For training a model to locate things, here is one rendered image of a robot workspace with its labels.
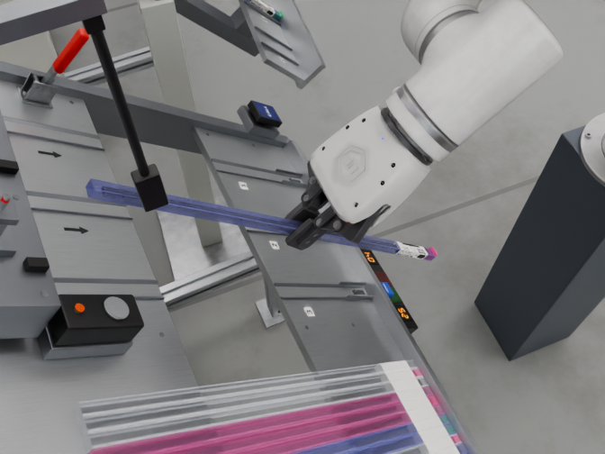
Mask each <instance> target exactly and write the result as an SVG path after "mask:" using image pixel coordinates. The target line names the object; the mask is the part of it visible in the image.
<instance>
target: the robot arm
mask: <svg viewBox="0 0 605 454"><path fill-rule="evenodd" d="M481 1H482V0H409V2H408V4H407V6H406V8H405V10H404V13H403V15H402V23H401V33H402V38H403V41H404V43H405V45H406V46H407V48H408V49H409V51H410V52H411V54H412V55H413V56H414V58H415V59H416V60H417V61H418V62H419V63H420V64H421V66H420V69H419V70H418V71H417V73H415V74H414V75H413V76H412V77H411V78H410V79H409V80H408V81H407V82H406V83H404V84H403V85H402V86H398V87H396V88H395V89H394V90H393V94H392V95H391V96H390V97H389V98H387V99H386V104H387V106H388V108H387V107H385V108H383V107H382V106H380V105H377V106H375V107H374V108H372V109H370V110H368V111H366V112H365V113H362V114H361V115H359V116H358V117H357V118H356V119H354V120H353V121H351V122H350V123H348V124H347V125H345V126H344V127H343V128H341V129H340V130H339V131H337V132H336V133H335V134H333V135H332V136H331V137H330V138H328V139H327V140H326V141H325V142H324V143H322V144H321V145H320V147H319V148H318V149H316V150H315V151H314V152H313V153H312V155H311V157H310V160H309V161H308V163H307V168H308V175H309V181H308V185H307V188H306V191H305V192H304V193H303V194H302V197H301V200H302V201H301V202H300V203H299V204H298V205H297V206H296V207H295V208H294V209H293V210H292V211H291V212H290V213H289V214H288V215H286V217H285V219H289V220H294V221H298V222H303V223H302V224H301V225H300V226H299V227H298V228H297V229H296V230H294V231H293V232H292V233H291V234H290V235H289V236H287V237H286V238H285V242H286V244H287V245H288V246H291V247H293V248H296V249H298V250H305V249H307V248H309V247H310V246H311V245H312V244H313V243H314V242H315V241H317V240H318V239H319V238H320V237H321V236H323V235H324V234H325V233H326V232H329V233H333V232H335V233H339V234H341V235H342V236H343V237H345V238H346V239H347V240H348V241H351V242H354V243H355V244H358V243H359V242H360V241H361V240H362V239H363V237H364V236H365V234H366V232H367V231H369V230H371V229H372V228H374V227H375V226H376V225H377V224H378V223H380V222H381V221H382V220H384V219H385V218H386V217H387V216H388V215H389V214H390V213H392V212H393V211H394V210H395V209H396V208H397V207H398V206H399V205H400V204H401V203H402V202H403V201H404V200H405V199H406V198H407V197H408V196H409V195H410V194H411V193H412V192H413V191H414V190H415V189H416V187H417V186H418V185H419V184H420V183H421V181H422V180H423V179H424V178H425V176H426V175H427V174H428V173H429V172H430V170H431V168H430V167H429V165H430V164H431V163H432V162H433V160H432V159H434V160H435V161H437V162H440V161H441V160H442V159H444V158H445V157H446V156H447V155H448V154H450V153H451V152H452V151H453V150H455V149H456V148H457V147H458V146H459V145H461V144H462V143H463V142H464V141H466V140H467V139H468V138H469V137H470V136H472V135H473V134H474V133H475V132H477V131H478V130H479V129H480V128H482V127H483V126H484V125H485V124H486V123H488V122H489V121H490V120H491V119H492V118H493V117H494V116H495V115H496V114H498V113H499V112H500V111H501V110H503V109H504V108H505V107H506V106H507V105H509V104H510V103H511V102H512V101H514V100H515V99H516V98H517V97H518V96H520V95H521V94H522V93H523V92H525V91H526V90H527V89H528V88H529V87H531V86H532V85H533V84H534V83H536V82H537V81H538V80H539V79H540V78H542V76H544V75H545V74H546V73H547V72H548V71H549V70H551V69H552V68H553V67H554V66H556V65H557V64H558V63H559V62H560V61H561V60H562V59H563V57H564V53H563V50H562V47H561V45H560V43H559V42H558V40H557V38H556V37H555V35H554V34H553V33H552V32H551V31H550V29H549V28H548V27H547V26H546V24H545V23H544V22H543V21H542V19H541V18H540V17H539V16H538V15H537V14H536V13H535V12H534V10H533V9H532V8H531V7H530V6H529V5H527V4H526V3H525V2H524V1H523V0H496V1H495V2H494V3H492V4H491V5H490V6H489V7H488V8H487V9H486V10H484V11H483V12H481V13H479V12H478V11H477V8H478V6H479V4H480V3H481ZM579 151H580V155H581V159H582V162H583V165H584V166H585V167H586V168H587V170H588V171H589V173H590V174H591V175H592V176H593V177H594V178H595V179H596V180H597V181H598V182H600V183H601V184H602V185H603V186H605V113H602V114H600V115H598V116H596V117H595V118H593V119H592V120H591V121H590V122H589V123H588V124H587V125H586V126H585V128H584V130H583V132H582V134H581V138H580V140H579ZM327 202H330V204H331V206H330V207H329V208H327V209H326V210H325V211H324V212H322V213H319V211H318V210H319V209H321V208H322V207H323V206H324V205H325V204H326V203H327ZM347 222H351V223H353V224H352V225H349V224H348V223H347Z"/></svg>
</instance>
